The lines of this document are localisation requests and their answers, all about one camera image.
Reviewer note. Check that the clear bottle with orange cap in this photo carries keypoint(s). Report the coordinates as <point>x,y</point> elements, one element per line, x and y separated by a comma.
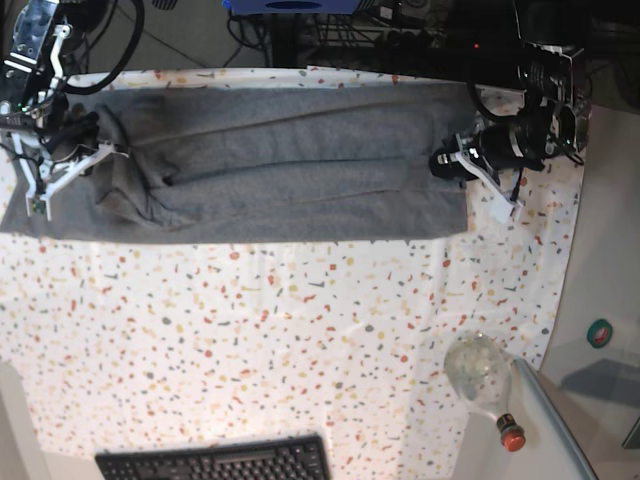
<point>481,377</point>

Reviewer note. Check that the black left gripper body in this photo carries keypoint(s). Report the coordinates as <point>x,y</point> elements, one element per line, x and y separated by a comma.
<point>514,145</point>

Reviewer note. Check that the black computer keyboard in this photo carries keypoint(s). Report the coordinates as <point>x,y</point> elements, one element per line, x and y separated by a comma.
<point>300,457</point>

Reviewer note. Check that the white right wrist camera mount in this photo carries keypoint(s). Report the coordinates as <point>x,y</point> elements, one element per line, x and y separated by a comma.
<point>46,180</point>

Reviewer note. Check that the grey t-shirt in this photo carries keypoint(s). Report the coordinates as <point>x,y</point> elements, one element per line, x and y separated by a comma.
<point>209,166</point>

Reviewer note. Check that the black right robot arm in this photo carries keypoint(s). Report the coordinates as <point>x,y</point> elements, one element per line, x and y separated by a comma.
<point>34,83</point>

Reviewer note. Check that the blue box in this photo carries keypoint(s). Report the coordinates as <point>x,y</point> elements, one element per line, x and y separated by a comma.
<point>341,7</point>

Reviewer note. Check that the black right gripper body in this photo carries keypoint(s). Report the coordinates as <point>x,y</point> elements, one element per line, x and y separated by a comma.
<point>51,139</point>

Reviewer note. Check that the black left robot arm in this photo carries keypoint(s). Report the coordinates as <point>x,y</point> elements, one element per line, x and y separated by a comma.
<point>550,67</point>

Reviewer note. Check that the terrazzo patterned tablecloth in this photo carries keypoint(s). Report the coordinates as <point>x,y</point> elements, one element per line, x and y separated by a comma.
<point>125,347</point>

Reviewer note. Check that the green tape roll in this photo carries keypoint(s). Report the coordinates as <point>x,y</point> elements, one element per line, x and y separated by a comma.
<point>600,333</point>

